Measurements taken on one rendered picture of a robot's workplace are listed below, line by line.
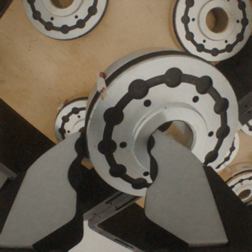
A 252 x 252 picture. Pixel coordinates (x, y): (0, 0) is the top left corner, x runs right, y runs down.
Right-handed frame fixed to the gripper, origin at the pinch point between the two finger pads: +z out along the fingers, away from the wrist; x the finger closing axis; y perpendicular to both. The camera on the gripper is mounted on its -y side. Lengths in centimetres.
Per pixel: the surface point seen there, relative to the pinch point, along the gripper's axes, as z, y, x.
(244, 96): 6.6, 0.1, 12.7
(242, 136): 16.5, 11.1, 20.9
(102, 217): 6.7, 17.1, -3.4
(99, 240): 30, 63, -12
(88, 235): 30, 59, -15
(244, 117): 6.5, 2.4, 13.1
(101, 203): 6.7, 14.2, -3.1
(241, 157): 16.6, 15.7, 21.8
